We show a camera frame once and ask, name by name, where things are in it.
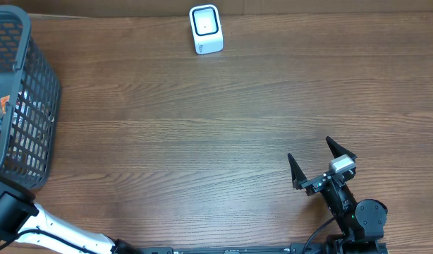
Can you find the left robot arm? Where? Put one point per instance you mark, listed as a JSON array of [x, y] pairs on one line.
[[22, 220]]

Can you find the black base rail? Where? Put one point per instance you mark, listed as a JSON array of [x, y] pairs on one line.
[[237, 250]]

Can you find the grey plastic mesh basket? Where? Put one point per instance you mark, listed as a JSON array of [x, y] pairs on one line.
[[27, 129]]

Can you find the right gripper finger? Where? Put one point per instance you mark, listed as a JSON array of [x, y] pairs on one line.
[[338, 150], [298, 177]]

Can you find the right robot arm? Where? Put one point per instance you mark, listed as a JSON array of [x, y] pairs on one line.
[[361, 222]]

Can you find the white barcode scanner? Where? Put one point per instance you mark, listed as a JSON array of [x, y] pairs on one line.
[[206, 29]]

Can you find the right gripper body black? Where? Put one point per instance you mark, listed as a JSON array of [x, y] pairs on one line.
[[316, 185]]

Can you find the orange packet in basket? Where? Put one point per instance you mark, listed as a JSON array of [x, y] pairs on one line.
[[4, 101]]

